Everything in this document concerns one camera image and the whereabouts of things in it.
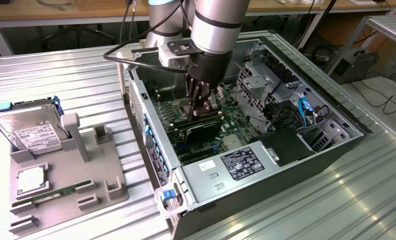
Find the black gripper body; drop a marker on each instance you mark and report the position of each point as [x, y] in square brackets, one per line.
[210, 67]

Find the metal socket cover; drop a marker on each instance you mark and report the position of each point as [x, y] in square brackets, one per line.
[221, 91]

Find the CPU socket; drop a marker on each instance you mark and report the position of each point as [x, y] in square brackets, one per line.
[181, 108]

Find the RAM stick in slot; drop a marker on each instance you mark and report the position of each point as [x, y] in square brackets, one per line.
[178, 124]

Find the green motherboard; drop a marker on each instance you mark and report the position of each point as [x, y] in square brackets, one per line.
[237, 125]

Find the metal disk bay cage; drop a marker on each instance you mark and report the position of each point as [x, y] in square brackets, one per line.
[254, 85]

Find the silver chipset heatsink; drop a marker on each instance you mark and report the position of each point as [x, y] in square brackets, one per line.
[234, 144]

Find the grey power supply unit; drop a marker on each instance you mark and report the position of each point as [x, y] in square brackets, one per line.
[217, 180]

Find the blue case latch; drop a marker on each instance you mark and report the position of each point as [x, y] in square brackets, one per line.
[168, 195]

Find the wooden desk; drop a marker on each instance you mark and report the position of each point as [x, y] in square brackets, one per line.
[317, 6]

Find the grey equipment box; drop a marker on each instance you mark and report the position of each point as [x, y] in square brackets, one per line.
[350, 66]

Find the open black PC case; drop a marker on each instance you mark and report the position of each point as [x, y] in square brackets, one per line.
[284, 187]

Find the black office chair base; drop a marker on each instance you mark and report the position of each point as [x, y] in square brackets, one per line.
[77, 30]

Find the silver hard disk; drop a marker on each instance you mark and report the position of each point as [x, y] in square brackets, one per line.
[28, 130]

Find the green RAM stick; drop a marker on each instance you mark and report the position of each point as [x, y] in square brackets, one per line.
[50, 193]

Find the silver CPU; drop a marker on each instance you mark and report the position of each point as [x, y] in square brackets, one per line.
[30, 181]

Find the grey parts rack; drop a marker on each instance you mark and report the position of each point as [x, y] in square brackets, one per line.
[68, 212]

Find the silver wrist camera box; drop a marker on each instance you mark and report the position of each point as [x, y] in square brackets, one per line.
[174, 53]

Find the metal slat table frame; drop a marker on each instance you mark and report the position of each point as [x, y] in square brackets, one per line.
[388, 32]

